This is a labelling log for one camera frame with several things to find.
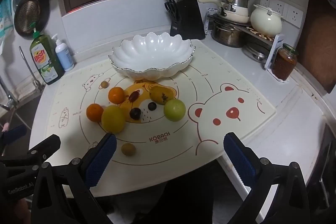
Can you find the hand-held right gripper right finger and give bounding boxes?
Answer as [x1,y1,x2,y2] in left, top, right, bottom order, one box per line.
[223,132,311,224]

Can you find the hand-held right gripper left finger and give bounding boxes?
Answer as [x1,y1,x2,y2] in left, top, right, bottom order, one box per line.
[30,133,118,224]

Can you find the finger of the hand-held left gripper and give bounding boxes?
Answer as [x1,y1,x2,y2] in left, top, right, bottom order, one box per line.
[0,124,28,147]
[0,134,61,162]

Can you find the yellow lemon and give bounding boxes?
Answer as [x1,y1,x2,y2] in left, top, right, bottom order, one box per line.
[101,105,126,134]

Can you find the orange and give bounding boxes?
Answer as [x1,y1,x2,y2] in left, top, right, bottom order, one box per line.
[108,87,126,104]
[86,104,105,122]

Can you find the dark plum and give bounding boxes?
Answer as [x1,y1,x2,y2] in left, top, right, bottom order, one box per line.
[130,108,143,120]

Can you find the round green fruit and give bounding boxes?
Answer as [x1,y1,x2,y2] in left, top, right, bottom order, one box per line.
[164,99,186,122]

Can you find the yellow spotted mango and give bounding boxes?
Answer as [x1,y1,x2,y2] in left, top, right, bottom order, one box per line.
[150,85,174,105]

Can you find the white scalloped bowl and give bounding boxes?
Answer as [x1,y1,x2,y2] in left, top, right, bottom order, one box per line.
[108,32,196,81]

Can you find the dark sink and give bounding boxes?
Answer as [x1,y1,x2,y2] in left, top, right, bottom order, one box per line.
[0,93,44,132]

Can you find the cream bear print baking mat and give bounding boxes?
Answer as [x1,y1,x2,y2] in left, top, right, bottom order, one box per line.
[45,39,277,184]

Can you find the metal faucet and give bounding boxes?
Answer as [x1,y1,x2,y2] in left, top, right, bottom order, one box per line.
[0,46,46,111]

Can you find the green dish soap bottle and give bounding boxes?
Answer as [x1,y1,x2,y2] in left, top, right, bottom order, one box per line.
[29,21,66,85]

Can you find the white pump bottle blue label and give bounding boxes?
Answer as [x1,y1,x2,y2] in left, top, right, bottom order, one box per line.
[51,34,75,72]

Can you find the glass jar of red sauce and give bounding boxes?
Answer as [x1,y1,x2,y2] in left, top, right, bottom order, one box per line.
[272,43,298,81]

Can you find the steel pan lid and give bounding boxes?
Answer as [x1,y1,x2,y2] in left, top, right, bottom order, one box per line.
[243,40,271,62]

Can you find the metal shelf rack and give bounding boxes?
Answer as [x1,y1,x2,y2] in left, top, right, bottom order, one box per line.
[206,7,285,71]

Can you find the printed plastic bag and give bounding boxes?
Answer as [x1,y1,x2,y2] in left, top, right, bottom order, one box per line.
[0,0,15,54]

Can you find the round mesh strainer pan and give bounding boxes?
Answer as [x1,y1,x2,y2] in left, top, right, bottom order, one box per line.
[14,0,44,37]

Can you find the large steel stockpot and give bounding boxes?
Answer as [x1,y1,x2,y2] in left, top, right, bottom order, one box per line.
[212,18,246,48]

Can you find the wooden trivet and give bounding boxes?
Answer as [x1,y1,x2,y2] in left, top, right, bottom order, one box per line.
[247,26,273,39]

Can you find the white ceramic pot with lid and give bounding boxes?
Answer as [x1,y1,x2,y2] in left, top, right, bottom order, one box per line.
[250,4,284,38]

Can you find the brown wooden cutting board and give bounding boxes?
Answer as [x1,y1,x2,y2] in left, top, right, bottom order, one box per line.
[297,0,336,94]

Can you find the black knife block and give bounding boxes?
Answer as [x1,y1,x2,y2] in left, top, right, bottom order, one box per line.
[169,0,206,40]

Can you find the small steel pot with lid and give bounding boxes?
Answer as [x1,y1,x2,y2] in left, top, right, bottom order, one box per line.
[219,0,249,14]

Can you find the black kitchen scissors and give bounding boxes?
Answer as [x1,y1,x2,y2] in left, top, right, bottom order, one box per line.
[164,1,177,16]

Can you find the metal frame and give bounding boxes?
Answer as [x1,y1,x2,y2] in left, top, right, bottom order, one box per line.
[310,122,336,201]

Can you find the cream handled saucepan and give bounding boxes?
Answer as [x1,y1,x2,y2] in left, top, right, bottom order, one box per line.
[198,0,250,24]

